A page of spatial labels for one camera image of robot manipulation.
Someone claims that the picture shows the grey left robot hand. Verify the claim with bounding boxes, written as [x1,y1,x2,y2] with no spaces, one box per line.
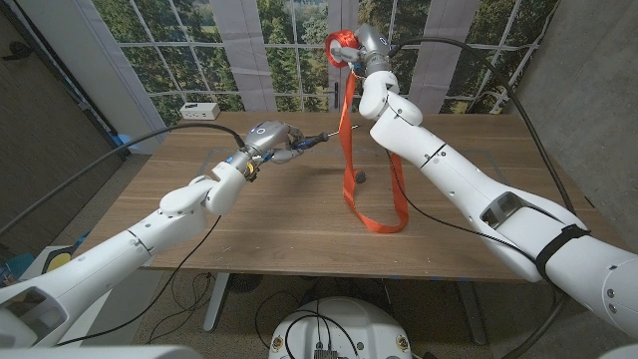
[243,120,307,167]

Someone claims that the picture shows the blue black handled screwdriver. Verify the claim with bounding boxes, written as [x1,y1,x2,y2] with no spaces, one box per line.
[291,124,361,152]

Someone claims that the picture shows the orange satin ribbon roll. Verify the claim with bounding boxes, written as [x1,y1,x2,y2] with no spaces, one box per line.
[325,28,411,234]

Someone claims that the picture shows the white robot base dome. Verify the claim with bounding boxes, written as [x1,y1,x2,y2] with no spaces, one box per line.
[267,296,414,359]

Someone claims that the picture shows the white power strip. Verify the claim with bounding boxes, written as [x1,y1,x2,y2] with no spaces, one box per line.
[178,102,221,122]

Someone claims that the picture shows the printed window forest backdrop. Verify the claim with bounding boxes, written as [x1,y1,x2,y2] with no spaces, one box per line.
[92,0,560,132]

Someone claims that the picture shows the black ribbed round object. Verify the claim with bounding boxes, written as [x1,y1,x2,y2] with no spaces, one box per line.
[228,272,264,294]

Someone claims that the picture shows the white table leg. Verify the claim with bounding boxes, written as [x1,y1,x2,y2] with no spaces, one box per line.
[457,280,488,346]
[202,272,231,333]

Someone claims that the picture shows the teal plastic bin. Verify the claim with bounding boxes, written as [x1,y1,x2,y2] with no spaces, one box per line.
[0,251,37,281]

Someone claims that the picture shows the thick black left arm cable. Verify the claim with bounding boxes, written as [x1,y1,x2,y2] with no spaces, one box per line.
[0,122,247,238]

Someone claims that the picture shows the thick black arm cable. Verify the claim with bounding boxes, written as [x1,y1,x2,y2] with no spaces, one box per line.
[0,122,247,238]
[388,35,578,359]

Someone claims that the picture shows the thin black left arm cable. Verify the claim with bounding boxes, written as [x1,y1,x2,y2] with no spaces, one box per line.
[56,213,224,347]

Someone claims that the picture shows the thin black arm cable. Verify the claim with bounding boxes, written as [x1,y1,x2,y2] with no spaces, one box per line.
[385,151,540,264]
[56,213,224,347]

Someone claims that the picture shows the black cable on robot base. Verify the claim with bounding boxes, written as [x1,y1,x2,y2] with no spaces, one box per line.
[292,298,361,359]

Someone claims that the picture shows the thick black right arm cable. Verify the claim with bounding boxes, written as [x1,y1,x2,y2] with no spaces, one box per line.
[388,35,578,359]

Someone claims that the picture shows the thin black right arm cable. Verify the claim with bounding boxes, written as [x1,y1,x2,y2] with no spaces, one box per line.
[385,151,540,264]

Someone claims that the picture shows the black diagonal wall rail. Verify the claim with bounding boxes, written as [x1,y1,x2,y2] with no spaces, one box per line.
[4,0,124,149]

